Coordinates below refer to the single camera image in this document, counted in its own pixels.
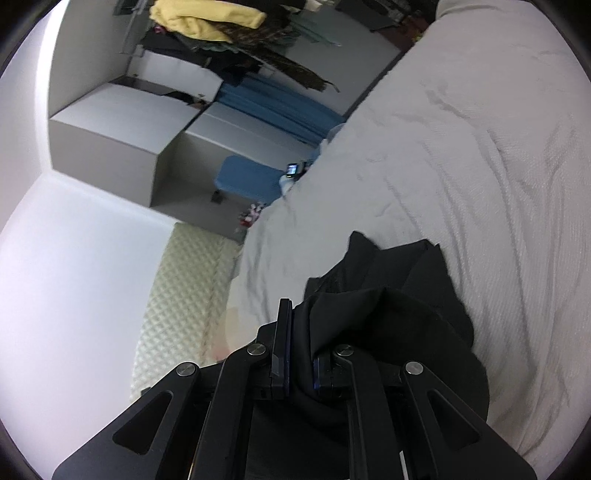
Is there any yellow hoodie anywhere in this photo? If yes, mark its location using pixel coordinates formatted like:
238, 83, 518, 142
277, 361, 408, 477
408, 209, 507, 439
148, 0, 267, 40

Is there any black puffer jacket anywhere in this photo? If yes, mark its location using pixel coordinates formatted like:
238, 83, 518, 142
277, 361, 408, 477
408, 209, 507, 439
293, 231, 490, 432

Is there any cream quilted headboard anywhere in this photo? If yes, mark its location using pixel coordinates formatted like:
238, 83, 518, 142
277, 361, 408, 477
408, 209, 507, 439
129, 222, 243, 402

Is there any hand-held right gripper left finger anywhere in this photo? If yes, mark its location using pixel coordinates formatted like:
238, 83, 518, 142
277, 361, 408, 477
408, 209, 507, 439
52, 298, 294, 480

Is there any grey beige duvet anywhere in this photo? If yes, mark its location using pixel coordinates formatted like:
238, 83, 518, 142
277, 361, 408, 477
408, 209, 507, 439
226, 0, 591, 467

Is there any cluster of cosmetic bottles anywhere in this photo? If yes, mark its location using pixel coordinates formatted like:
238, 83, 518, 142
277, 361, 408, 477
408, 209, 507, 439
238, 202, 269, 228

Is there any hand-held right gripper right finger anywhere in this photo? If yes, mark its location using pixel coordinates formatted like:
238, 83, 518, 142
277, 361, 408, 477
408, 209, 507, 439
311, 342, 539, 480

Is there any dark patterned hanging garment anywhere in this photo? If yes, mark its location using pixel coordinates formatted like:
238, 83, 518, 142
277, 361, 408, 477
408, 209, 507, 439
185, 25, 340, 93

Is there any blue curtain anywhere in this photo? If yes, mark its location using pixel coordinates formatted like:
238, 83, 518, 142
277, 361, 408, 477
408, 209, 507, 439
217, 74, 347, 144

